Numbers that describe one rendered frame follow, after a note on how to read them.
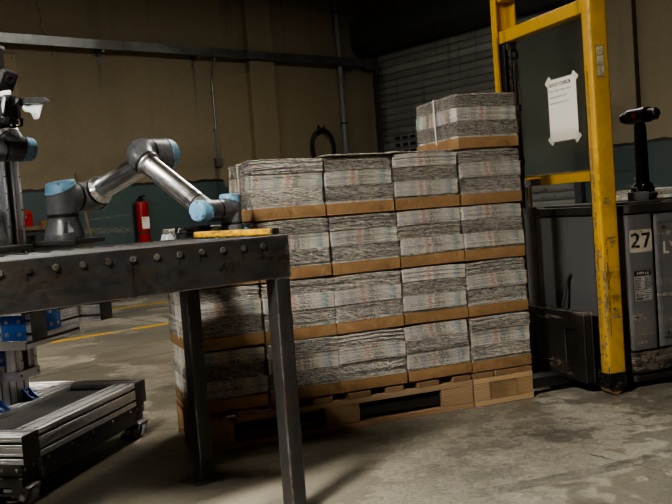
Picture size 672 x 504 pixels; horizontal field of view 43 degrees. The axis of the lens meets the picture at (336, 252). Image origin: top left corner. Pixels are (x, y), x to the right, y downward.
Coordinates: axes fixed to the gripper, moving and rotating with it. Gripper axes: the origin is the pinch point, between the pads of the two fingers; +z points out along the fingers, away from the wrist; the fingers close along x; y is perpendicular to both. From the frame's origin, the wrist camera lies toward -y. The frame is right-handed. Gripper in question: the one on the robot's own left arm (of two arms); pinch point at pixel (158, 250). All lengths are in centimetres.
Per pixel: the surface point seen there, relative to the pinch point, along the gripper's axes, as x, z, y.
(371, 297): 9, -86, -26
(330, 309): 3, -70, -29
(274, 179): -3, -52, 22
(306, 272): 0, -61, -14
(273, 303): 61, -1, -16
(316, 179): 2, -68, 21
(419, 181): 17, -109, 18
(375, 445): 29, -64, -77
